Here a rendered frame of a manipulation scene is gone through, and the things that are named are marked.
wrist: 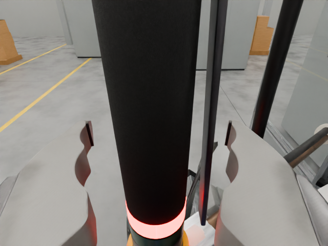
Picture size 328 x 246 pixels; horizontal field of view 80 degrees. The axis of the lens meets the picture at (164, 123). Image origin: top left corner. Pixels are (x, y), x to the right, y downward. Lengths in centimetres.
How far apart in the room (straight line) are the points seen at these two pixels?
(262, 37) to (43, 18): 1113
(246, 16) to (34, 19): 1131
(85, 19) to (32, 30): 712
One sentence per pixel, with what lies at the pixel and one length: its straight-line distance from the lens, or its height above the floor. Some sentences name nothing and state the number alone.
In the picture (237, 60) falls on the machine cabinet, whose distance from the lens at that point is 607.
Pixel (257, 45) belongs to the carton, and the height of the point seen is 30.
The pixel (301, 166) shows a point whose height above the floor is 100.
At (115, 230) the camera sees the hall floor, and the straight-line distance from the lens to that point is 202.
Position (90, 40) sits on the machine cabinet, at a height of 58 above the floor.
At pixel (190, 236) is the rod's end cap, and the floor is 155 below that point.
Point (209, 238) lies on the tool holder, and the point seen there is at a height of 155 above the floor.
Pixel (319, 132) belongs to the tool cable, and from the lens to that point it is 36.
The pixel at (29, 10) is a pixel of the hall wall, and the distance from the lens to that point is 1421.
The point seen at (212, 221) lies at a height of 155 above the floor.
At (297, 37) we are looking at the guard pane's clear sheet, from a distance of 135.
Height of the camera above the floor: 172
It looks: 32 degrees down
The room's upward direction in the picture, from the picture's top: straight up
